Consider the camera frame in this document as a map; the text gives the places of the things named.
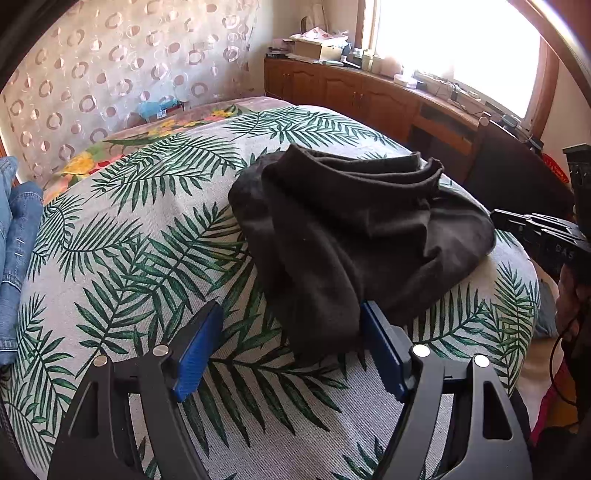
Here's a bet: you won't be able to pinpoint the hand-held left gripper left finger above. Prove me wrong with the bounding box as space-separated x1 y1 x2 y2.
46 300 225 480

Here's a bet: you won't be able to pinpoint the black pants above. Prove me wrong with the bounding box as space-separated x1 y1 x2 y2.
228 144 497 365

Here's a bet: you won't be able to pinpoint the floral blanket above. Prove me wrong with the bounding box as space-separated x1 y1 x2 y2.
44 104 252 204

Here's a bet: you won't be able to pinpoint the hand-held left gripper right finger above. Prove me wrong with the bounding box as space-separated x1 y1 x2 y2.
360 300 536 480

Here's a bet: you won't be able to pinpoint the loose papers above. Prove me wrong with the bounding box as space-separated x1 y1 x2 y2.
302 27 350 45

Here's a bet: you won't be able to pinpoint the person's right hand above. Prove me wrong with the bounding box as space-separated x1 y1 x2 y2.
555 272 583 344

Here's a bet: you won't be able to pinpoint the group of white bottles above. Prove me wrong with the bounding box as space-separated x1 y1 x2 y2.
360 48 403 77

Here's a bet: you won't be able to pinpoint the long wooden cabinet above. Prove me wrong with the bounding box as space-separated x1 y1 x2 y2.
264 53 546 158

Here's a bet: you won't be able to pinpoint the leaf print bed sheet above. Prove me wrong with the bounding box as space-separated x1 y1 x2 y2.
0 105 541 480

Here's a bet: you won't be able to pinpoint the wooden frame window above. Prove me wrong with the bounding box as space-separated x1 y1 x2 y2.
355 0 561 134

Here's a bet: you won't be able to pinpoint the cardboard box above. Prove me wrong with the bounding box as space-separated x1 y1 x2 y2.
294 37 343 62

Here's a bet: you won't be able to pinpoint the blue plastic bag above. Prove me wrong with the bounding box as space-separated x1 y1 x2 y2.
139 98 185 123

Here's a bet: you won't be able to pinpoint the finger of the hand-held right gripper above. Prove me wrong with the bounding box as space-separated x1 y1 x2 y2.
490 209 550 238
562 144 591 215

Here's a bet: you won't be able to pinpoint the blue jeans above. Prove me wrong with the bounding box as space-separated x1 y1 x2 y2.
0 156 44 367

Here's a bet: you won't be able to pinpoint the white power strip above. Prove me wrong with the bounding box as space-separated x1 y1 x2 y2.
416 71 481 101

